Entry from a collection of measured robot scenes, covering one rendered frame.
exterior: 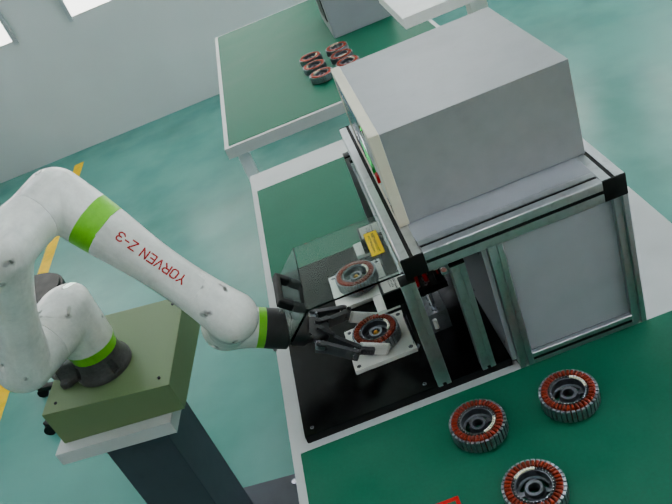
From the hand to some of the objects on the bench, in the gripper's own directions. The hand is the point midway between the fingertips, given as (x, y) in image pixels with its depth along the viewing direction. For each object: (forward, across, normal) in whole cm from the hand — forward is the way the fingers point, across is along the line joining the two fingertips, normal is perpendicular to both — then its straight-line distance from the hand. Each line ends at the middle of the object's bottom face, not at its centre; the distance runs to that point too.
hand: (375, 332), depth 170 cm
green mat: (+23, -77, +5) cm, 80 cm away
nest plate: (+2, 0, -3) cm, 4 cm away
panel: (+24, -12, +10) cm, 28 cm away
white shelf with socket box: (+53, -103, +22) cm, 118 cm away
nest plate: (+2, -24, -3) cm, 24 cm away
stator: (+1, 0, -2) cm, 2 cm away
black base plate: (+4, -12, -4) cm, 14 cm away
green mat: (+23, +52, +7) cm, 58 cm away
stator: (+14, +34, +2) cm, 36 cm away
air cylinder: (+14, 0, +4) cm, 15 cm away
